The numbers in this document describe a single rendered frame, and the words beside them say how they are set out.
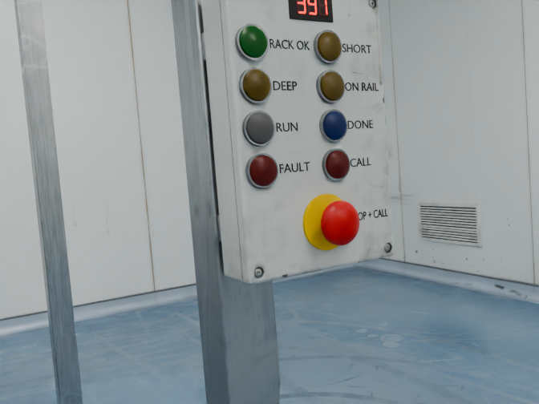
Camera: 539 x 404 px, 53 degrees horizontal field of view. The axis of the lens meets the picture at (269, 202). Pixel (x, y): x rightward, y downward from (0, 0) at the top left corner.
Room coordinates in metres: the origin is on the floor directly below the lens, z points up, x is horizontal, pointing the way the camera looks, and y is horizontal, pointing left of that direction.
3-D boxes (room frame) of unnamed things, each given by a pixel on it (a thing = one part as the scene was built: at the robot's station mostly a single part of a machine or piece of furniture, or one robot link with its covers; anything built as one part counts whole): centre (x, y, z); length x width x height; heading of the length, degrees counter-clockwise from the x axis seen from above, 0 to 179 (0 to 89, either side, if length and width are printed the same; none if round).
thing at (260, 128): (0.46, 0.00, 1.01); 0.03 x 0.01 x 0.03; 121
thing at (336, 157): (0.50, -0.07, 0.97); 0.03 x 0.01 x 0.03; 121
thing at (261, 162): (0.46, 0.00, 0.97); 0.03 x 0.01 x 0.03; 121
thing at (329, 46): (0.50, -0.07, 1.08); 0.03 x 0.01 x 0.03; 121
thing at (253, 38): (0.46, 0.00, 1.08); 0.03 x 0.01 x 0.03; 121
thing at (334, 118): (0.50, -0.07, 1.01); 0.03 x 0.01 x 0.03; 121
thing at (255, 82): (0.46, 0.00, 1.05); 0.03 x 0.01 x 0.03; 121
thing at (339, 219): (0.49, -0.05, 0.92); 0.04 x 0.04 x 0.04; 31
